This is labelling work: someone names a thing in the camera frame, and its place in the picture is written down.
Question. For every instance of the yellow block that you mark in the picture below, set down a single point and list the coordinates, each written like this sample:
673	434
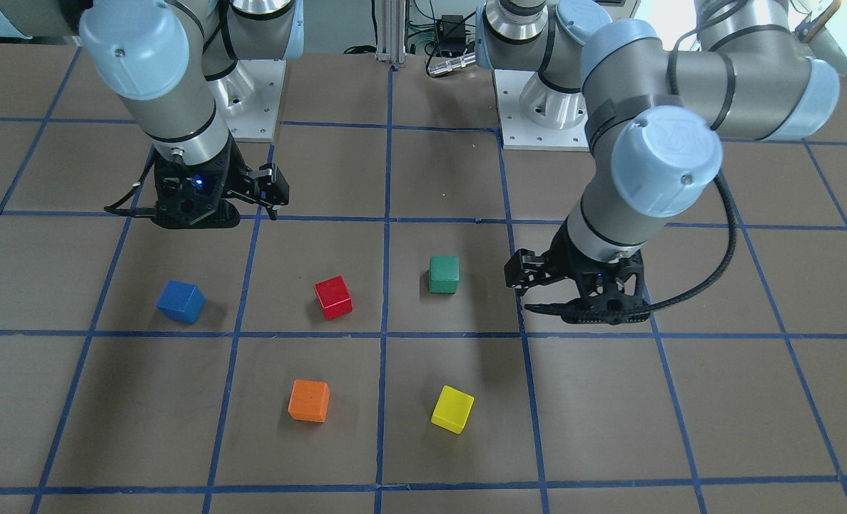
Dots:
452	409

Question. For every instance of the blue block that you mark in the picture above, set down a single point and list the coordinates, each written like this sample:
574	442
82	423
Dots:
182	302

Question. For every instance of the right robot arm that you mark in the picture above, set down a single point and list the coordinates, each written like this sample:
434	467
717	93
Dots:
177	66

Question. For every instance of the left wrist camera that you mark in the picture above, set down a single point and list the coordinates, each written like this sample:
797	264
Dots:
581	313

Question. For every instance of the green block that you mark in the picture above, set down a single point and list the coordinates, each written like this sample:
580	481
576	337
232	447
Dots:
444	274

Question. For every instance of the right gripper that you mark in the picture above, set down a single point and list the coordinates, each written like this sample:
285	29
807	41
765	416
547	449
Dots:
238	177

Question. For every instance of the red block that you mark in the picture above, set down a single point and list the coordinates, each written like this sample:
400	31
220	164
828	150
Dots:
334	297

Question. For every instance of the black power adapter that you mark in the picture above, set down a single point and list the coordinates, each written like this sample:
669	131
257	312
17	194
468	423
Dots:
451	29

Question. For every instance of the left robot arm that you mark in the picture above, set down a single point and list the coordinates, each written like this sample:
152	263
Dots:
655	119

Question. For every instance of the orange block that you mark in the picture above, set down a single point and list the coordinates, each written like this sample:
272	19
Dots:
309	401

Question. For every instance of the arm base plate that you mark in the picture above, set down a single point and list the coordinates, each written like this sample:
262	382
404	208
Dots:
534	117
249	99

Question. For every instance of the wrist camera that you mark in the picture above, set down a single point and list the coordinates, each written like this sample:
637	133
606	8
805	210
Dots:
223	216
581	313

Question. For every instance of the aluminium frame post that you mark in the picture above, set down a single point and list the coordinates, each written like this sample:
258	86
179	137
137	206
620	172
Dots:
390	32

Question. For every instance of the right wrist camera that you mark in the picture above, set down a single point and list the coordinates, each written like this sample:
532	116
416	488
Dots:
223	216

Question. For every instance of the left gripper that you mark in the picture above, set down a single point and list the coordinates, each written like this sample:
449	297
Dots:
561	261

